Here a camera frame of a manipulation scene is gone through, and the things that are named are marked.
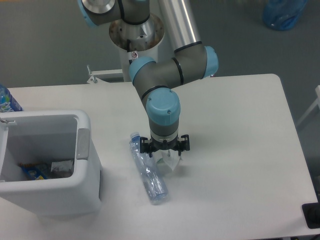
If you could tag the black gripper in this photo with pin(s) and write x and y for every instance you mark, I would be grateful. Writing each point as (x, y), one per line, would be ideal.
(148, 146)

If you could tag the white paper packet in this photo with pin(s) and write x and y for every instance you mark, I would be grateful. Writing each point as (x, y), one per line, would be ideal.
(167, 160)

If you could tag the clear plastic water bottle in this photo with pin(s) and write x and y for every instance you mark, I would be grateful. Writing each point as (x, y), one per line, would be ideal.
(153, 182)

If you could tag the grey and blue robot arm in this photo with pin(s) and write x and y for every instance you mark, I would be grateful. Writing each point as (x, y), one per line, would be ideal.
(161, 54)

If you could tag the white trash can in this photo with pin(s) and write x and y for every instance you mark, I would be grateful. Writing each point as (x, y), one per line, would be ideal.
(43, 137)

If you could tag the grey crumpled wrapper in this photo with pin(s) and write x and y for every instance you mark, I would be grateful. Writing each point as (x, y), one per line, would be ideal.
(62, 166)

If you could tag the blue snack wrapper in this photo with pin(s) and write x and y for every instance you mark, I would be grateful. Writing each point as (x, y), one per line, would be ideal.
(35, 171)

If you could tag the black device at table edge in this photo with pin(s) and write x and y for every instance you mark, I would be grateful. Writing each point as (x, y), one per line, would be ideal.
(311, 213)

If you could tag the blue labelled bottle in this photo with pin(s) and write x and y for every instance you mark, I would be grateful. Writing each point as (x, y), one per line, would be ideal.
(7, 102)

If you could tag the blue plastic bag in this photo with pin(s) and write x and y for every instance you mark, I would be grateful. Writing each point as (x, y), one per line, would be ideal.
(282, 15)

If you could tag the white base bracket left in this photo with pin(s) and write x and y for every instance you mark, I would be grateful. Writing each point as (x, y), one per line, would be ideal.
(109, 76)

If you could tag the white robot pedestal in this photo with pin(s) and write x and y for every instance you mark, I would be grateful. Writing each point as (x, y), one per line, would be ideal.
(134, 41)

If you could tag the white frame at right edge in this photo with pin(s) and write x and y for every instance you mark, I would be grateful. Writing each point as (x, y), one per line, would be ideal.
(310, 113)

